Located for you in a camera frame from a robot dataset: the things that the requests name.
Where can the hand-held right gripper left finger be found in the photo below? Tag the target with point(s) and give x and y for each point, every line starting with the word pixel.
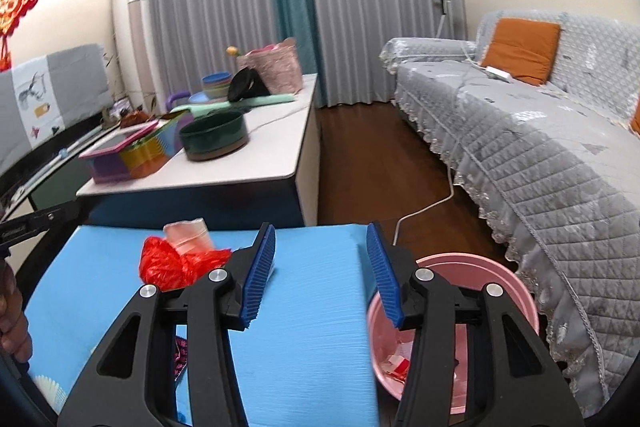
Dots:
pixel 257 277

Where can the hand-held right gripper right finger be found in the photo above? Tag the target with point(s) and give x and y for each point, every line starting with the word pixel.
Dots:
pixel 385 277

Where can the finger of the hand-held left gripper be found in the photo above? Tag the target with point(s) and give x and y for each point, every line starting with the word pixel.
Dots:
pixel 50 217

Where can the pink cup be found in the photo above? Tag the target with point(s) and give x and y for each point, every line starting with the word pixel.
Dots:
pixel 185 234

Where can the red plastic bag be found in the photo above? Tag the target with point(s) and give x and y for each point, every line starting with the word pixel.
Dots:
pixel 165 267

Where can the dark red patterned wrapper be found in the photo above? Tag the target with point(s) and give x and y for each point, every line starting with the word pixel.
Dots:
pixel 180 357

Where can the pink plastic bin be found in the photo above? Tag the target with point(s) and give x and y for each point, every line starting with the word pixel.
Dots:
pixel 505 307

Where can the person's left hand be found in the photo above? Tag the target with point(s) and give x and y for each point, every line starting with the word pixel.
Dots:
pixel 12 327

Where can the dark television cabinet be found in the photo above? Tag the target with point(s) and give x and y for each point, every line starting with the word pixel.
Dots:
pixel 55 187

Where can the white stick with blue grip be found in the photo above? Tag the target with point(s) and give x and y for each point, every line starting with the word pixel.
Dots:
pixel 62 153

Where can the blue table mat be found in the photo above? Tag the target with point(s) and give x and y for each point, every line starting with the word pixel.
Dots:
pixel 310 357

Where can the colourful rectangular box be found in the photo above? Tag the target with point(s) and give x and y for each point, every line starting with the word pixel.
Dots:
pixel 140 157

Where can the dark brown ornament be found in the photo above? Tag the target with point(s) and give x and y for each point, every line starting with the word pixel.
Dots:
pixel 135 118

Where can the white top coffee table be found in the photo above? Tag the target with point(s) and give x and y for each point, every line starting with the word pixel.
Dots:
pixel 270 142

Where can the grey covered television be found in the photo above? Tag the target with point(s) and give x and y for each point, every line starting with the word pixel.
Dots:
pixel 75 82

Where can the dark green round bowl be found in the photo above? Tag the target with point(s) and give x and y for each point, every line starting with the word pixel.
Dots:
pixel 215 137

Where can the light green foam pad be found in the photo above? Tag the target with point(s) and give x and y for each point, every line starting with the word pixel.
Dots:
pixel 270 99

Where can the grey quilted covered sofa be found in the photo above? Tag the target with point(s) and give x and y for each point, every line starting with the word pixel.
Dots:
pixel 525 147

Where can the black bowl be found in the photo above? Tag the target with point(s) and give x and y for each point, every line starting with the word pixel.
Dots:
pixel 245 84

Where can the stack of coloured bowls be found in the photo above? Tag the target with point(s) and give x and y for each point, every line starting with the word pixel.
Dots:
pixel 215 84

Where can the white standing air conditioner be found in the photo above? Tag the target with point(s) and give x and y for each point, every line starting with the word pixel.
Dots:
pixel 132 32

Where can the pink patterned bag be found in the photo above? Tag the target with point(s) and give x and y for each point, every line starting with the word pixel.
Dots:
pixel 277 67

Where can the small yellow toy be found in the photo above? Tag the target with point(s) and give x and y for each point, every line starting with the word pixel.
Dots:
pixel 231 51

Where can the white power strip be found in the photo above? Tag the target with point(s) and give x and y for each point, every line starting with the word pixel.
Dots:
pixel 497 74

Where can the grey curtain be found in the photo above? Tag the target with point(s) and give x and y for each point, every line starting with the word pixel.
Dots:
pixel 375 7
pixel 210 7

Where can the orange cushion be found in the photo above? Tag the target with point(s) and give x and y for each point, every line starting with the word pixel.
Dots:
pixel 636 119
pixel 522 49

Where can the teal curtain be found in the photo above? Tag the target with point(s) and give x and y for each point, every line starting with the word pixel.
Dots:
pixel 290 7

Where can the red wall decoration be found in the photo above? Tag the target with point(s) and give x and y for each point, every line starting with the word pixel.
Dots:
pixel 15 2

